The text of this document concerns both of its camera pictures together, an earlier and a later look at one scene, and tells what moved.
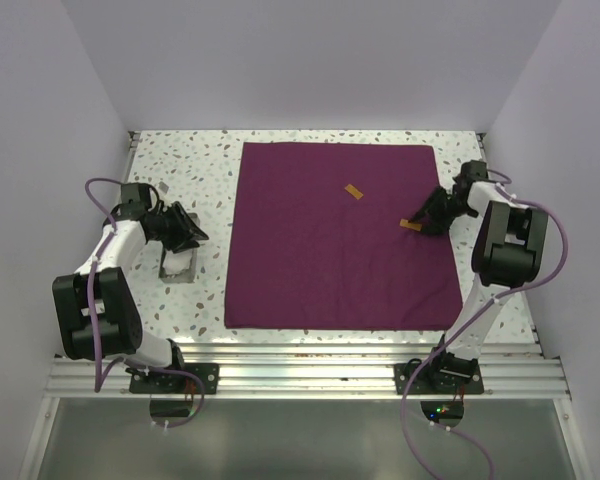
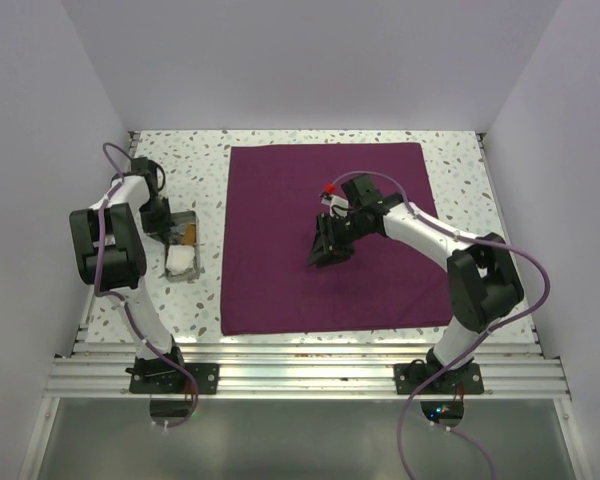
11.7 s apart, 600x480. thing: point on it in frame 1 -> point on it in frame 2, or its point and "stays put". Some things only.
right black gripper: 437,225 -> 322,242
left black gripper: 184,227 -> 161,226
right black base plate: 428,383 stays put
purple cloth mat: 320,239 stays put
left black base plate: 174,383 stays put
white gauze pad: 175,263 stays put
